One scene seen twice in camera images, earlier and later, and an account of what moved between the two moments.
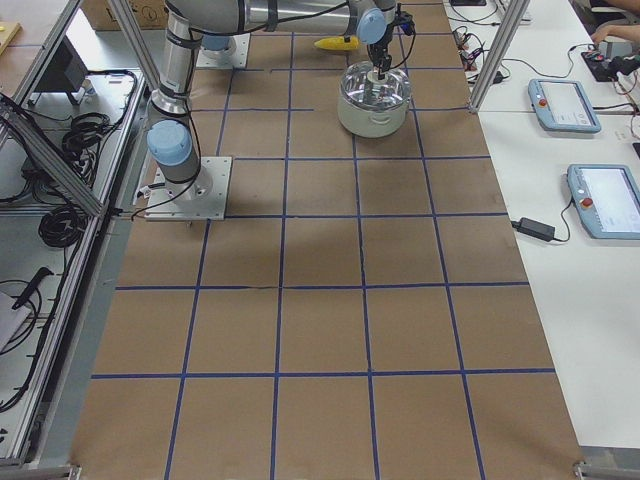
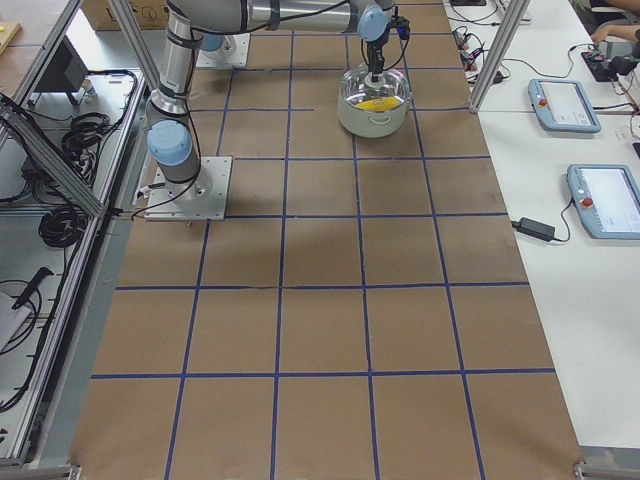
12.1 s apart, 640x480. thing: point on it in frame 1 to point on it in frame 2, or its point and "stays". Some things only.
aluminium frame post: x=501 y=44 stays
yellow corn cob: x=338 y=43 to x=381 y=104
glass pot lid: x=362 y=88 stays
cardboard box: x=150 y=14 stays
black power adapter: x=534 y=229 stays
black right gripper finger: x=383 y=65 to x=376 y=69
